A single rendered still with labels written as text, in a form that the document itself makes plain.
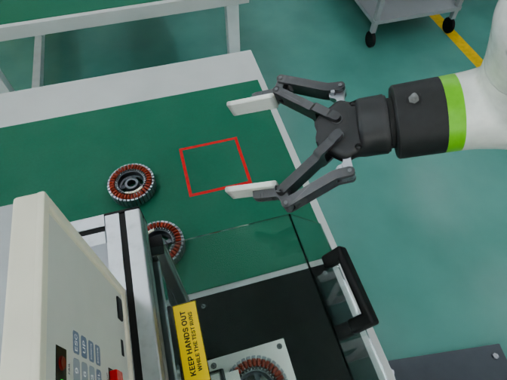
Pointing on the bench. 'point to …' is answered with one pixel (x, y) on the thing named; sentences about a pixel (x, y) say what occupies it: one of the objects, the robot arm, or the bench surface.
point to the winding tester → (56, 299)
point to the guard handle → (341, 256)
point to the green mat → (153, 159)
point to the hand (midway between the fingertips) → (238, 148)
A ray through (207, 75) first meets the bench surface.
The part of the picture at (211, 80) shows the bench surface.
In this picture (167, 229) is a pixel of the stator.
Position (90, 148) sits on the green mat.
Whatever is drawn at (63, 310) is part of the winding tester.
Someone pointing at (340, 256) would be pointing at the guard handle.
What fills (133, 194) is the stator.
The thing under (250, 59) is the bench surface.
